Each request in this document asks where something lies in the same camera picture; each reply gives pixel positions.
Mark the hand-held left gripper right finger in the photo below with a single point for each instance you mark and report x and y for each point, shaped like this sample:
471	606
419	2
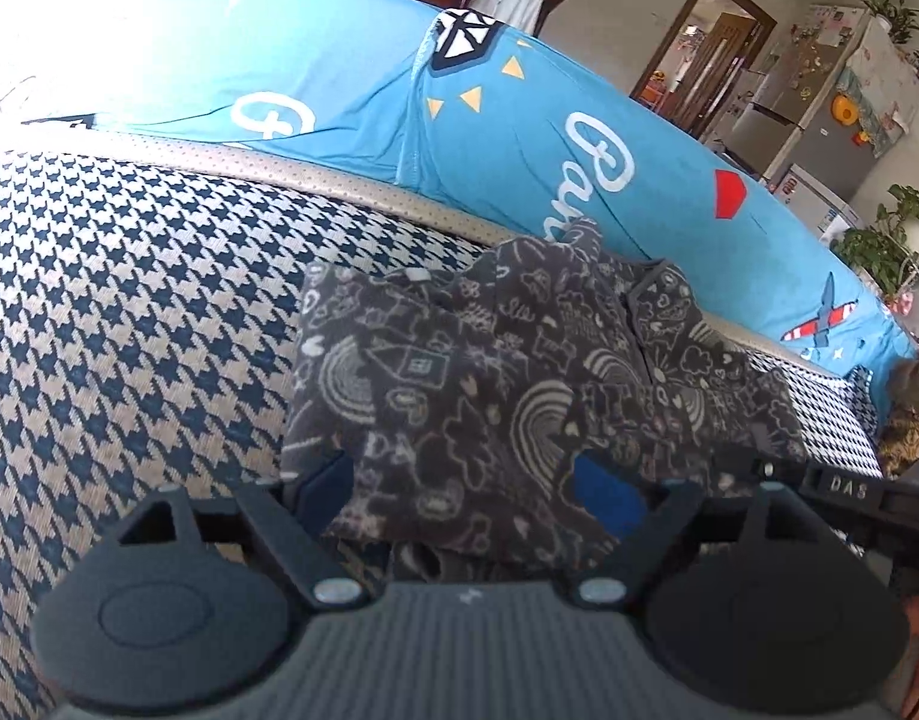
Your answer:
602	484

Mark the small white freezer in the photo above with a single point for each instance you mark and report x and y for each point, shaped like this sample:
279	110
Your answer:
808	202

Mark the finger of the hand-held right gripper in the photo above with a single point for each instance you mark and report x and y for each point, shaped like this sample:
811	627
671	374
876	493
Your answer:
842	484

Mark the brown patterned cushion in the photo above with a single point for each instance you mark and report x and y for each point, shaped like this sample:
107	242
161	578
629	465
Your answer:
913	420

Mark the green vine plant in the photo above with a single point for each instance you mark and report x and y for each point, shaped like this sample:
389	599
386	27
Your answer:
879	255

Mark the silver refrigerator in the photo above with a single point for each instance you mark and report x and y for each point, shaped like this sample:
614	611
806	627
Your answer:
789	112

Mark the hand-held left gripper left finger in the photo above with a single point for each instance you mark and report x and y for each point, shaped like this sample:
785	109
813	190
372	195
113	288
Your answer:
328	480

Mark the plant on refrigerator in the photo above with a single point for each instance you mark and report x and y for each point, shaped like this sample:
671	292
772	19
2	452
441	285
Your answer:
894	15

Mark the dark dining chair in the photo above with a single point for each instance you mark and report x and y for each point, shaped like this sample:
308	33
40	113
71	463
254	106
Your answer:
551	11

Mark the floral refrigerator cover cloth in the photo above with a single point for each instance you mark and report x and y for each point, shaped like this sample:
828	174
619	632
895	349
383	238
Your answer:
883	82

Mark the brown wooden doorway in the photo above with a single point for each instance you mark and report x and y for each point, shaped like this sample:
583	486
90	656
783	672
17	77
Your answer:
722	52

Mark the grey printed fleece jacket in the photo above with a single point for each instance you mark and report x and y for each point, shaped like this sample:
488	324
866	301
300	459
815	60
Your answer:
467	390

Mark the orange refrigerator toy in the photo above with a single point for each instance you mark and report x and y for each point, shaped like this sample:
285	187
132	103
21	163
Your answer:
846	110

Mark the table with white cloth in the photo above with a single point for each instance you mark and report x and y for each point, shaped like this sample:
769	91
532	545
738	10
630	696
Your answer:
512	0

